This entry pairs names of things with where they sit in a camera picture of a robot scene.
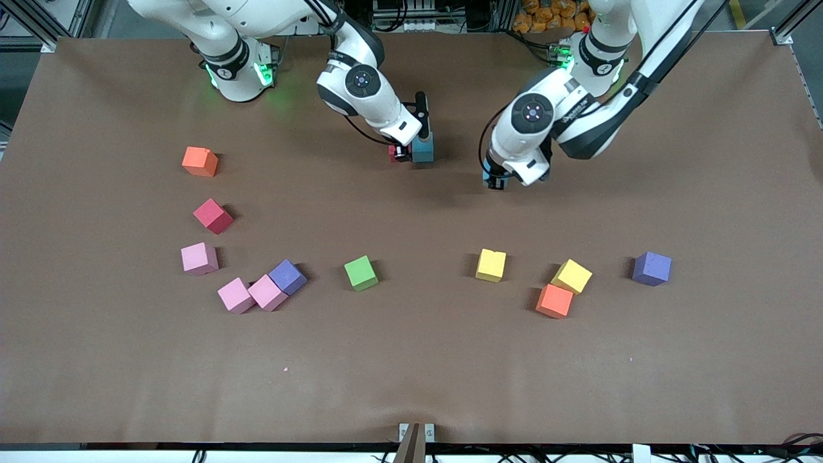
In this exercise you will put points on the blue foam block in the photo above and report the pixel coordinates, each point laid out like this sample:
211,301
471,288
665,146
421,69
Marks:
494,172
424,151

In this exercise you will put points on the yellow foam block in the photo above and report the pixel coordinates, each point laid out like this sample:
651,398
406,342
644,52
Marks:
490,265
571,276

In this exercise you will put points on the green foam block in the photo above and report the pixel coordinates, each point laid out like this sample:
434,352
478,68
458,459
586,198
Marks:
361,273

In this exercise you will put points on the purple foam block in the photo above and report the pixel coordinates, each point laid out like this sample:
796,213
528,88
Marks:
288,276
651,269

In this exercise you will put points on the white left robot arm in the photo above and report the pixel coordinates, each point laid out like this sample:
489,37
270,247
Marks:
533,116

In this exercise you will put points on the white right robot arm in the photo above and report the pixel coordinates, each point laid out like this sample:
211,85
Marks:
363,80

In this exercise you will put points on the white power strip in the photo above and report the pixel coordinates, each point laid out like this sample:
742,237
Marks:
424,26

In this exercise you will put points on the orange foam block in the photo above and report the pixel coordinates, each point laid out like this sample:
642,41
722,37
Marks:
200,162
554,301

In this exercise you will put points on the pile of orange yellow objects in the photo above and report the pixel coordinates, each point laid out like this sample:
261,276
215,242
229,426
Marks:
550,16

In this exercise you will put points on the pink foam block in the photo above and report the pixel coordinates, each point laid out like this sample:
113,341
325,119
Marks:
199,259
235,296
267,293

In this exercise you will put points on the brown paper table cover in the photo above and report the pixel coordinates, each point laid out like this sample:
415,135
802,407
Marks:
411,360

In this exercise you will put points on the white label tag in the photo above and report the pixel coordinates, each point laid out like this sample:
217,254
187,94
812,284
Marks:
641,453

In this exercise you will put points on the aluminium frame profile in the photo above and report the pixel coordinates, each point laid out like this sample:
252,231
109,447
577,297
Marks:
787,26
48,29

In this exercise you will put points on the metal table clamp bracket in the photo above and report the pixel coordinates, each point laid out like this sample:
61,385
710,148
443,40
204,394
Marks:
416,444

